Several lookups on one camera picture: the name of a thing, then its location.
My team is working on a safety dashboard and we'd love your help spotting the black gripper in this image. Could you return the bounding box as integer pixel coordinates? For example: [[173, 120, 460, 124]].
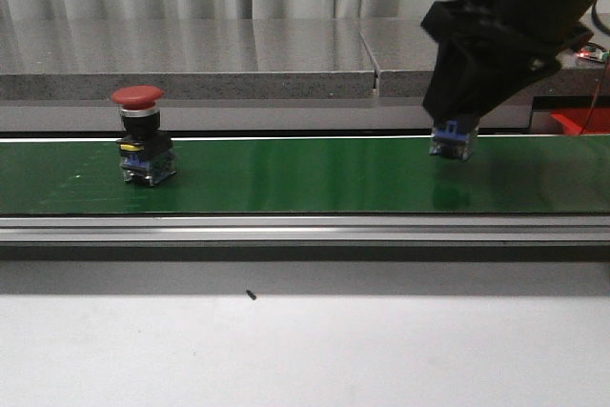
[[421, 0, 594, 122]]

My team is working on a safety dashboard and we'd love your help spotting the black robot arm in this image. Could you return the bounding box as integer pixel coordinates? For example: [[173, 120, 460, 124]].
[[421, 0, 596, 123]]

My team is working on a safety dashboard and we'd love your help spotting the grey stone slab right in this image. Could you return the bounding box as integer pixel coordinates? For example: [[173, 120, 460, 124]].
[[359, 17, 604, 97]]

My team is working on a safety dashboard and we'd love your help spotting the grey stone slab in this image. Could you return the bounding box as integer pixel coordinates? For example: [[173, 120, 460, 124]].
[[1, 19, 376, 100], [359, 17, 604, 97]]

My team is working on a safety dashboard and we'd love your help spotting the green conveyor belt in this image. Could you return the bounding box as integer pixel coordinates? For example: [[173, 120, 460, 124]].
[[1, 135, 609, 215]]

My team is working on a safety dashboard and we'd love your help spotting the red plastic tray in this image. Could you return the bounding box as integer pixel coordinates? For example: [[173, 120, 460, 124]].
[[551, 108, 610, 135]]

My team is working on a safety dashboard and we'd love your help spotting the small green circuit board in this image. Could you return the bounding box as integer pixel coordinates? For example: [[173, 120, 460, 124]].
[[576, 42, 609, 63]]

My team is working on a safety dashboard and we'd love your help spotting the grey stone slab left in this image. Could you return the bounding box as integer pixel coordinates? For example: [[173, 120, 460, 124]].
[[1, 19, 376, 100]]

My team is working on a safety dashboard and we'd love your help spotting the thin red black wire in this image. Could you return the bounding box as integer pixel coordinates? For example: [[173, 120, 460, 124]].
[[578, 58, 610, 137]]

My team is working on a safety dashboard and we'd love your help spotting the aluminium conveyor frame rail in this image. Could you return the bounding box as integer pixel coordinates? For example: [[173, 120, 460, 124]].
[[1, 215, 609, 246]]

